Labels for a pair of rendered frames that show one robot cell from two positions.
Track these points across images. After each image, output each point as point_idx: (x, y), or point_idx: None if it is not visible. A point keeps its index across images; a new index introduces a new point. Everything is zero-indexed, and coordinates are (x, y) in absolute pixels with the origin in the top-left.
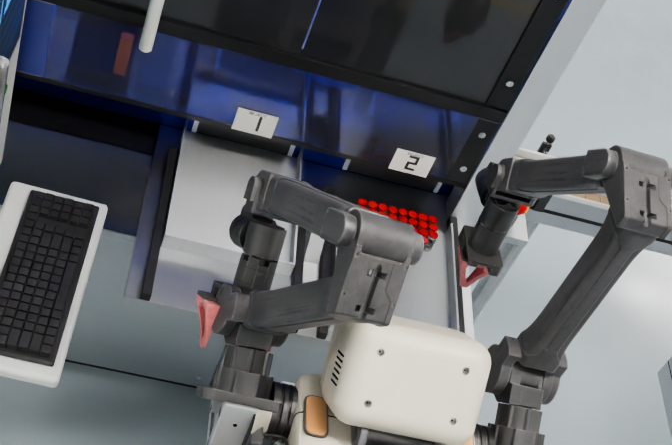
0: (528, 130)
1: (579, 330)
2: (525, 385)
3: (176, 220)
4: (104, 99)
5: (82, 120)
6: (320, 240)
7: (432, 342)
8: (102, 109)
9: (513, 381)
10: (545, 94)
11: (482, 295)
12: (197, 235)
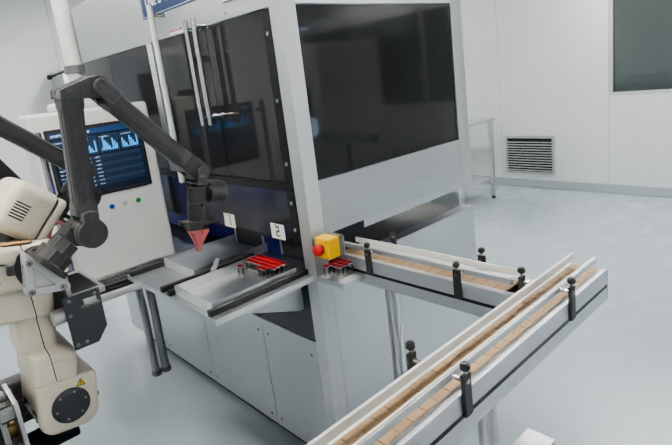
0: (304, 193)
1: (72, 180)
2: (71, 227)
3: (183, 260)
4: (214, 230)
5: (207, 240)
6: (216, 264)
7: (11, 179)
8: (220, 238)
9: (67, 225)
10: (299, 165)
11: (393, 366)
12: (182, 264)
